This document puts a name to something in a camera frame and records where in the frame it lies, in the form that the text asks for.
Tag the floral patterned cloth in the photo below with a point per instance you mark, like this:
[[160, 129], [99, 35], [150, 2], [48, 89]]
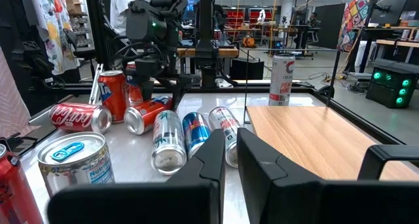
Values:
[[52, 30]]

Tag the white metal bracket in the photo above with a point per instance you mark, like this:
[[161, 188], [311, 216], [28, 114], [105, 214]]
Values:
[[95, 86]]

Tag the red storage bin rack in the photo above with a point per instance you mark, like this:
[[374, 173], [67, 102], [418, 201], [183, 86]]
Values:
[[235, 16]]

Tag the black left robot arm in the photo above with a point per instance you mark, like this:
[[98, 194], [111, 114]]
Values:
[[157, 8]]

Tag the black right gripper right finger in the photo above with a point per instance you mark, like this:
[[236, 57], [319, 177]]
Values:
[[294, 201]]

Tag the pink patterned cloth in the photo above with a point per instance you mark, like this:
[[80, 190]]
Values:
[[10, 103]]

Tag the red and black soda can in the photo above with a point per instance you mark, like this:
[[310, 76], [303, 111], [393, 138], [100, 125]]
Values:
[[13, 197]]

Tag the white Celsius Peach Vibe can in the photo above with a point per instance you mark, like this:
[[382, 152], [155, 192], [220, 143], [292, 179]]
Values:
[[168, 142], [224, 119], [281, 80]]

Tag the black aluminium table frame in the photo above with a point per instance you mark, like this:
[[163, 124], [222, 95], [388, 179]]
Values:
[[206, 21]]

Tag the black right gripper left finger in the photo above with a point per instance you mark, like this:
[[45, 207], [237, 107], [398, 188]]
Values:
[[147, 204]]

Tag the white glossy table mat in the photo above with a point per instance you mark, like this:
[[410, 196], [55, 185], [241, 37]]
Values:
[[137, 158]]

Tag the red Fanta strawberry can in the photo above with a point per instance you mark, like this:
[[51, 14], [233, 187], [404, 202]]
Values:
[[113, 96], [134, 93], [147, 114]]

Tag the person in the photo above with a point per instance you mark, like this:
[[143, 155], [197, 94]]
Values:
[[119, 11]]

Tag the blue silver Red Bull can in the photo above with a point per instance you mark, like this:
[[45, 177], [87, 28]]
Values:
[[194, 129]]

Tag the wooden desk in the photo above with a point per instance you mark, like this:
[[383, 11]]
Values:
[[229, 52]]

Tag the black box under desk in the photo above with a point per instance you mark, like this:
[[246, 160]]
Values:
[[245, 70]]

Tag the red Coca-Cola can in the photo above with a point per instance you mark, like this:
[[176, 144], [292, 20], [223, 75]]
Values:
[[75, 117]]

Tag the light blue Red Bull can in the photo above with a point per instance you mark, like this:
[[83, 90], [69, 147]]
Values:
[[75, 171]]

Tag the wooden shelf with black frame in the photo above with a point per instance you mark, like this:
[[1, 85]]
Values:
[[311, 139]]

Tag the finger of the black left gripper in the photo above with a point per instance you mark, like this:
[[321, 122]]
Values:
[[148, 89], [178, 86]]

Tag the black monitor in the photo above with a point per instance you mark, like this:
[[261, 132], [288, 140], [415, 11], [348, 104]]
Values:
[[389, 9]]

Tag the colourful patchwork quilt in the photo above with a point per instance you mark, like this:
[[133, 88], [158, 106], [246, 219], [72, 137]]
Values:
[[353, 24]]

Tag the black computer with green lights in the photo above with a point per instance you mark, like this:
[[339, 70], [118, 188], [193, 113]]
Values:
[[389, 93]]

